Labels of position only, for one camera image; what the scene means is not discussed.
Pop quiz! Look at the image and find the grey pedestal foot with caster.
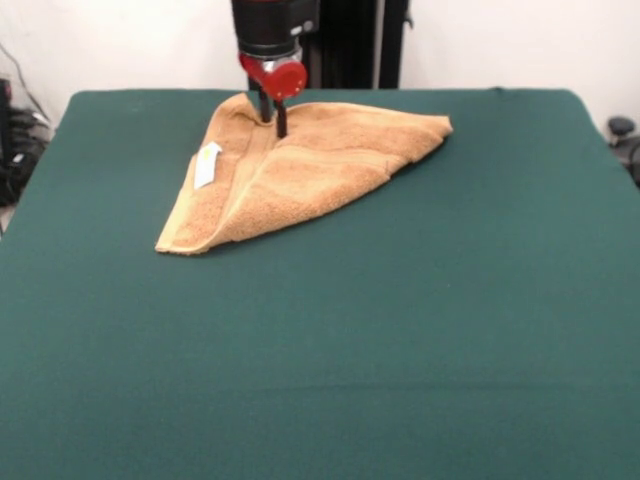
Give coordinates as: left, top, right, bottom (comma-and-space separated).
606, 116, 640, 189

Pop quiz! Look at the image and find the tan terry towel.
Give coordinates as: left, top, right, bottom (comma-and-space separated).
154, 91, 455, 258

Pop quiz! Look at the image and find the black stand behind table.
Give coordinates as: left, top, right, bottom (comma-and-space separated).
299, 0, 412, 92

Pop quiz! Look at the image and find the black equipment with cables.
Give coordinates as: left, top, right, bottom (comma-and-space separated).
0, 42, 54, 209

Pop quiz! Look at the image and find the dark green table cloth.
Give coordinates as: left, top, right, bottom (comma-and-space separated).
0, 87, 640, 480

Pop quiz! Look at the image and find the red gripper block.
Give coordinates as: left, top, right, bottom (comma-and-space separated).
238, 51, 309, 139

